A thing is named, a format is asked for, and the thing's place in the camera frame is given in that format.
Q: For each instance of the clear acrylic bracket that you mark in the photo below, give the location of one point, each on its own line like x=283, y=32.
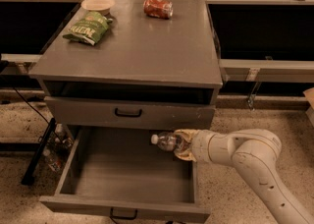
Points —
x=252, y=94

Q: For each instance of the beige paper bowl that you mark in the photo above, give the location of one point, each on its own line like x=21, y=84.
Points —
x=101, y=6

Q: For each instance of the grey drawer cabinet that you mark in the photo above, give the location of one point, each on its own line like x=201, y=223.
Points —
x=139, y=59

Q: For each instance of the open grey bottom drawer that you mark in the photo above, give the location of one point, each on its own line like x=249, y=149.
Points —
x=120, y=174

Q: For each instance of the grey middle drawer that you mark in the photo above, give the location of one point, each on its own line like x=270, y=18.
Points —
x=129, y=114

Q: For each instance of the clear plastic water bottle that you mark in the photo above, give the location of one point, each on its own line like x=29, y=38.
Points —
x=170, y=142

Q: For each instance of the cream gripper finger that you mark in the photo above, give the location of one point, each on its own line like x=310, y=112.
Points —
x=184, y=154
x=186, y=134

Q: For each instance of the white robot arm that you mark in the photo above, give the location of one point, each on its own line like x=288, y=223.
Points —
x=253, y=153

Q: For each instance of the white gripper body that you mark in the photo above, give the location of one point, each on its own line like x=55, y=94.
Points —
x=201, y=145

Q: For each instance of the green chip bag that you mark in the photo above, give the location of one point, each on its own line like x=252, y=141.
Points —
x=89, y=29

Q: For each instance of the bottles on floor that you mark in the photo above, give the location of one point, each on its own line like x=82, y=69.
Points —
x=57, y=149

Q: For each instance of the black stand leg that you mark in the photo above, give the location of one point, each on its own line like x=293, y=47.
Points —
x=28, y=178

